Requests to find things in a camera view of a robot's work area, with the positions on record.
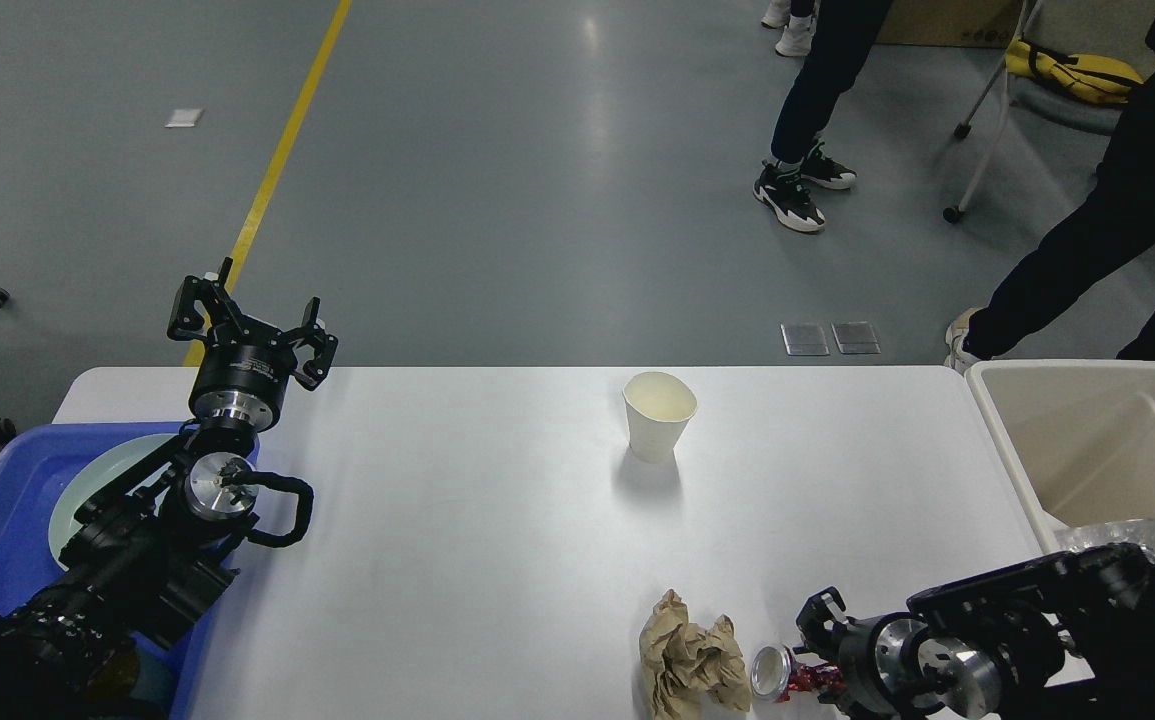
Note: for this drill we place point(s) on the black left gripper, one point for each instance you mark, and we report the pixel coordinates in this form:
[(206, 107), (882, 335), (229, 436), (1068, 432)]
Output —
[(247, 382)]

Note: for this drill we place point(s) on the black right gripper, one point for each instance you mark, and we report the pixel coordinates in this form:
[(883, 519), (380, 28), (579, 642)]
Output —
[(873, 654)]

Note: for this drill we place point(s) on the crushed red can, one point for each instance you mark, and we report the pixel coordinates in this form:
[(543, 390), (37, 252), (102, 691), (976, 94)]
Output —
[(777, 675)]

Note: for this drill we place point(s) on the green plate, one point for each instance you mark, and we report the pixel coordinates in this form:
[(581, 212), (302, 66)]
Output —
[(62, 526)]

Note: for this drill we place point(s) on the teal mug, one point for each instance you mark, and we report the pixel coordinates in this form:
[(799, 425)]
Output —
[(122, 675)]

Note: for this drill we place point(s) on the foil sheet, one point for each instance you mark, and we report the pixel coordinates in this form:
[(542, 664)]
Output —
[(1137, 532)]

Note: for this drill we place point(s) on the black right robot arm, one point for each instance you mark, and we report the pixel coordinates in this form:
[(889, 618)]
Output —
[(1070, 635)]

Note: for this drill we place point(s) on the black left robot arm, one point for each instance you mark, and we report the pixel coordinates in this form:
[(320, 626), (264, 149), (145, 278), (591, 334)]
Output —
[(149, 555)]

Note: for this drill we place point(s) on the crumpled brown paper ball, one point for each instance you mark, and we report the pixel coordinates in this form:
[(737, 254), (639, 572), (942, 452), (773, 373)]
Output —
[(682, 663)]

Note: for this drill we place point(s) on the white paper cup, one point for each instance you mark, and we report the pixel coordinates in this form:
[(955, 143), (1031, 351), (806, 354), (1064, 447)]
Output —
[(658, 406)]

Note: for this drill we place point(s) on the left metal floor plate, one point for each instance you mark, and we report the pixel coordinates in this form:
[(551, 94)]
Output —
[(805, 340)]

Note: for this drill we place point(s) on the metal floor plate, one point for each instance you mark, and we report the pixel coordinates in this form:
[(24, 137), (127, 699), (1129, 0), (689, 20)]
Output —
[(856, 338), (805, 340)]

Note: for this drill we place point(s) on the right metal floor plate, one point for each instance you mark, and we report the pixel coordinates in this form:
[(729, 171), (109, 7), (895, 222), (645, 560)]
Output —
[(856, 338)]

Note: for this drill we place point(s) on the blue plastic tray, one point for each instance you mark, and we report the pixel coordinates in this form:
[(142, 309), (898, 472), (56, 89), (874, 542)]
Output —
[(35, 468)]

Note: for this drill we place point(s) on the beige plastic bin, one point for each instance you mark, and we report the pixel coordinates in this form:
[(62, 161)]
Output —
[(1077, 438)]

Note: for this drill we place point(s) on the person in black at right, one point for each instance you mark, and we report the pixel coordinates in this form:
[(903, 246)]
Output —
[(1114, 225)]

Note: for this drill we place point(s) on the person in white sneakers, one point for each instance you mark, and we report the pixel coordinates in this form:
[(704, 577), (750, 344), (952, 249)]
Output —
[(796, 20)]

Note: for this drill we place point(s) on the person in dark jeans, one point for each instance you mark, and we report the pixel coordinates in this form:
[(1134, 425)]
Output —
[(844, 34)]

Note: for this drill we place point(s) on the yellow bag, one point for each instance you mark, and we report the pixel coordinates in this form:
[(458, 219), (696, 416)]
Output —
[(1090, 78)]

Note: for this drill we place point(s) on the cardboard box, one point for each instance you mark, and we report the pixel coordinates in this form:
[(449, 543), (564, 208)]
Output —
[(987, 24)]

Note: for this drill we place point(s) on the grey wheeled chair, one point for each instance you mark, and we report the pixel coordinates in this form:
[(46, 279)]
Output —
[(1115, 28)]

